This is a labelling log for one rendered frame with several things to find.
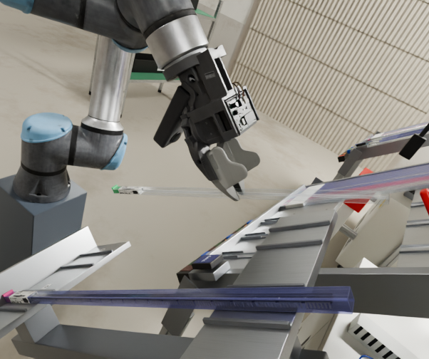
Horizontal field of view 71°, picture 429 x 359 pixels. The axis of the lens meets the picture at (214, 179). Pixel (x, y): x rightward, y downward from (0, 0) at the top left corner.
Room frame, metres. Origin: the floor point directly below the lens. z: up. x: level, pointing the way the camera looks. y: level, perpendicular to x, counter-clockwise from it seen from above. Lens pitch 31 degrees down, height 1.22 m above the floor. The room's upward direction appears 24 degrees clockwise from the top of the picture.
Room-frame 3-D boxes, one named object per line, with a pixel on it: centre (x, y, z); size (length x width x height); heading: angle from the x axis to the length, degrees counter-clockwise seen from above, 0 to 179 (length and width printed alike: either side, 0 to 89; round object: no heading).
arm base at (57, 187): (0.67, 0.47, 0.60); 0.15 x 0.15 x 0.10
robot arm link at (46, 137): (0.67, 0.46, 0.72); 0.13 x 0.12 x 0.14; 120
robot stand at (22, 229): (0.67, 0.47, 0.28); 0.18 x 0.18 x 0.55; 73
